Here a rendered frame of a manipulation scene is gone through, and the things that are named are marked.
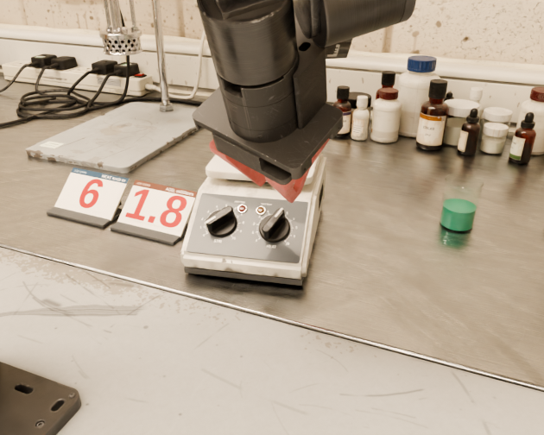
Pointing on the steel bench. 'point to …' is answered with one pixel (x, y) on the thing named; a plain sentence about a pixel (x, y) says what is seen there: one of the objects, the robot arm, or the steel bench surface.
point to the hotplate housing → (192, 263)
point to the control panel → (249, 229)
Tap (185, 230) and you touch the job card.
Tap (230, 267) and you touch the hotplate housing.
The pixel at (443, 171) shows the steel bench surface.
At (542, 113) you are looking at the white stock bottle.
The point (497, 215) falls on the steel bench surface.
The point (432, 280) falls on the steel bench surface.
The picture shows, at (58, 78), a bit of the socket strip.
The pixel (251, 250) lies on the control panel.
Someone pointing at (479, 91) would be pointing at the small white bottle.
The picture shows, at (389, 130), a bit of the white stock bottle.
